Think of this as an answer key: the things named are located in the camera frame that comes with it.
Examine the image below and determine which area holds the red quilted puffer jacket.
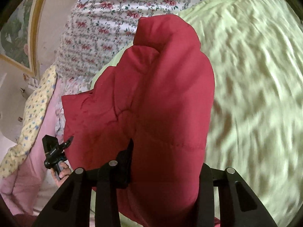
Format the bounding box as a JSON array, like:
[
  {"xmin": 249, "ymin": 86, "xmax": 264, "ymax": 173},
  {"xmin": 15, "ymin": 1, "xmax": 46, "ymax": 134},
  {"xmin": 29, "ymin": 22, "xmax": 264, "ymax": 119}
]
[{"xmin": 64, "ymin": 15, "xmax": 215, "ymax": 226}]

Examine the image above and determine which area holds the person's left hand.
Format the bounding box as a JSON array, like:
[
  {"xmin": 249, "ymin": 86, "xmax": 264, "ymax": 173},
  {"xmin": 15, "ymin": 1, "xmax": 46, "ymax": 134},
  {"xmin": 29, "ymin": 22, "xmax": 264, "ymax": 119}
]
[{"xmin": 51, "ymin": 162, "xmax": 72, "ymax": 187}]

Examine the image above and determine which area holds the yellow floral pillow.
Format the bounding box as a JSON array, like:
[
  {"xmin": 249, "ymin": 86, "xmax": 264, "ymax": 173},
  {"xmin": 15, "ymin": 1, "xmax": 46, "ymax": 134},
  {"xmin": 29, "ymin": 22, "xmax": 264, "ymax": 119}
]
[{"xmin": 1, "ymin": 65, "xmax": 57, "ymax": 178}]

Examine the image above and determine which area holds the pink blanket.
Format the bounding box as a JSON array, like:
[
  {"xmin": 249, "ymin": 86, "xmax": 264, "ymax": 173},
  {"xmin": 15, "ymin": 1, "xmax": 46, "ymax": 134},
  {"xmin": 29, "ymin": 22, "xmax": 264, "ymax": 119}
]
[{"xmin": 1, "ymin": 80, "xmax": 62, "ymax": 217}]

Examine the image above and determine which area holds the large-flower pale bedding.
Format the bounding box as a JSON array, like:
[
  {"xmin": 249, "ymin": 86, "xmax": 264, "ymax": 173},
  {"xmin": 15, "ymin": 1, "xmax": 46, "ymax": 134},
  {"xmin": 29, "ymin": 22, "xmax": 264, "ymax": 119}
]
[{"xmin": 55, "ymin": 76, "xmax": 91, "ymax": 141}]

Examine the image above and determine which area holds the light green bed sheet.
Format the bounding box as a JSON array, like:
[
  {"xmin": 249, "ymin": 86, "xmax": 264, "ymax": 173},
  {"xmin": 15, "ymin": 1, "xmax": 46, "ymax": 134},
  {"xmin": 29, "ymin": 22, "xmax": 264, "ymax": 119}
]
[{"xmin": 87, "ymin": 0, "xmax": 303, "ymax": 227}]

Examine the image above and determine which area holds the rose floral white duvet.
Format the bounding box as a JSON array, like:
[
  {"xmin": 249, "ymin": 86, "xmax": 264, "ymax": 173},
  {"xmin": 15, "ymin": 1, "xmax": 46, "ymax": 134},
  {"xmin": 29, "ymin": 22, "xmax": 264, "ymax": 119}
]
[{"xmin": 54, "ymin": 0, "xmax": 203, "ymax": 95}]

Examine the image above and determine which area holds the gold framed wall picture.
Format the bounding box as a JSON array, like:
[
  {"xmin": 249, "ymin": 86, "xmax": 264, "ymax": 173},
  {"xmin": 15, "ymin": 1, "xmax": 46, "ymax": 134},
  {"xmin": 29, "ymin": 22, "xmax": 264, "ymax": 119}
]
[{"xmin": 1, "ymin": 0, "xmax": 45, "ymax": 78}]

